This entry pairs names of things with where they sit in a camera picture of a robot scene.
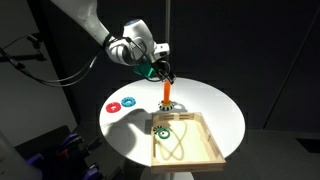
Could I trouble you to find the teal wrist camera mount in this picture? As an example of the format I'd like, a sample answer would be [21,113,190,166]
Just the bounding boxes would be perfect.
[132,63,157,81]

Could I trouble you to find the green toy ring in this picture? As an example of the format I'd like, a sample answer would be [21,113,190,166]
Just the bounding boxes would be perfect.
[156,128,172,140]

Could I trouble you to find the grey vertical pole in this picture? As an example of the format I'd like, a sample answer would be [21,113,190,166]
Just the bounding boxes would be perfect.
[165,0,172,45]

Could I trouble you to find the white table pedestal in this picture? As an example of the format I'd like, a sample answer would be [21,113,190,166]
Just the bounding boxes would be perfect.
[139,166,195,180]

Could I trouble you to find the shallow wooden box tray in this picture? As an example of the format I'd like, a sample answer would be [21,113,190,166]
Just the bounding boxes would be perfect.
[150,111,227,175]

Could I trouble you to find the black white striped ring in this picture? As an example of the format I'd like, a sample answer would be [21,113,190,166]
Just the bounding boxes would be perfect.
[152,125,168,134]

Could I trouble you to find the blue toy ring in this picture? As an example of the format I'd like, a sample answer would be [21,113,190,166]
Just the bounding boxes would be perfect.
[120,96,138,108]

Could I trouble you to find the orange stacking peg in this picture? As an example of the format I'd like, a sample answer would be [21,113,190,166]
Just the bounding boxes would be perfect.
[162,81,173,105]

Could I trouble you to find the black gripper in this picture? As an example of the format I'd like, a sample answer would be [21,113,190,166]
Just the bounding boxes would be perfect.
[151,58,177,85]

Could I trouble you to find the red toy ring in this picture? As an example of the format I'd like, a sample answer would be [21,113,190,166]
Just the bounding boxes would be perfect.
[105,101,123,114]

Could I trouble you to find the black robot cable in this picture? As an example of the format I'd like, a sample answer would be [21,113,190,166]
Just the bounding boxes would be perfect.
[0,46,103,88]

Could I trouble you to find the black white striped peg base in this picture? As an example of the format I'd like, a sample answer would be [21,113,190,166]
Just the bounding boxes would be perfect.
[157,100,176,113]

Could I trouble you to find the black perforated mounting board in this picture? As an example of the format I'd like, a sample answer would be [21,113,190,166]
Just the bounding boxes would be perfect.
[14,124,113,180]

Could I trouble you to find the orange blue black spring clamp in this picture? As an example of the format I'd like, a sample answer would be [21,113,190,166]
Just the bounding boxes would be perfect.
[54,132,103,162]
[79,162,122,180]

